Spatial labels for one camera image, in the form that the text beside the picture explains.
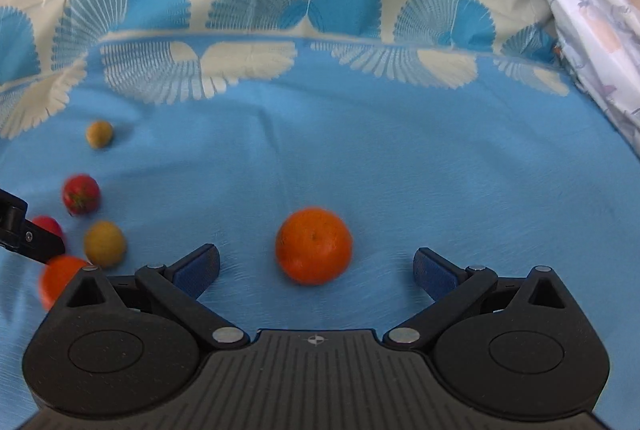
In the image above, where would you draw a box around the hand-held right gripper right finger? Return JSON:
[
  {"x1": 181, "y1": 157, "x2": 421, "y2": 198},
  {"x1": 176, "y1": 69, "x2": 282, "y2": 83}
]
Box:
[{"x1": 382, "y1": 247, "x2": 578, "y2": 350}]

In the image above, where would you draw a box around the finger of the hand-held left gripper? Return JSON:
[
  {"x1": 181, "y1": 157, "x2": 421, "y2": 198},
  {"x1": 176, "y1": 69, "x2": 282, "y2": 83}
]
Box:
[{"x1": 0, "y1": 190, "x2": 67, "y2": 265}]

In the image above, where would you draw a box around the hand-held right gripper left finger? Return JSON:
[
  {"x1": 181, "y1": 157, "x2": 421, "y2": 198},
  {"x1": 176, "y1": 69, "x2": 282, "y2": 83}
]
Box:
[{"x1": 47, "y1": 244, "x2": 251, "y2": 350}]

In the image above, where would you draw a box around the red cherry tomato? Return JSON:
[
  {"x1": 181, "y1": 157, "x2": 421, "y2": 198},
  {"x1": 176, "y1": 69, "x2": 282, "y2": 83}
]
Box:
[
  {"x1": 62, "y1": 174, "x2": 101, "y2": 217},
  {"x1": 31, "y1": 216, "x2": 65, "y2": 241}
]

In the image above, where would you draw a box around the small orange tangerine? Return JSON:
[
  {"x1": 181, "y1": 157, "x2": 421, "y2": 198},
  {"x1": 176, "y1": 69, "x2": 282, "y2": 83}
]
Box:
[
  {"x1": 275, "y1": 207, "x2": 354, "y2": 285},
  {"x1": 39, "y1": 256, "x2": 93, "y2": 311}
]

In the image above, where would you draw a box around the small yellow round fruit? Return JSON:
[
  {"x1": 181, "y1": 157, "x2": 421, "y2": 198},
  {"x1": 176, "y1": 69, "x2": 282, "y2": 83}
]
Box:
[{"x1": 83, "y1": 220, "x2": 126, "y2": 267}]

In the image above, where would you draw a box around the small yellow-green round fruit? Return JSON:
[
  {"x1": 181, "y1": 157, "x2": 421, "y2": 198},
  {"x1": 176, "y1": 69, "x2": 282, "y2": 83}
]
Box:
[{"x1": 85, "y1": 120, "x2": 114, "y2": 149}]

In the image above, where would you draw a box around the blue and cream printed sheet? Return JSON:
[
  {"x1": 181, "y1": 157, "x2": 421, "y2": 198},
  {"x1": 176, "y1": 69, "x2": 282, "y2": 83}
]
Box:
[{"x1": 0, "y1": 0, "x2": 640, "y2": 426}]

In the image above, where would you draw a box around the pale cartoon printed cloth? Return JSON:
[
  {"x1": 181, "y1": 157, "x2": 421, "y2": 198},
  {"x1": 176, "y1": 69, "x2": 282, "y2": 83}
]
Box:
[{"x1": 489, "y1": 0, "x2": 640, "y2": 161}]

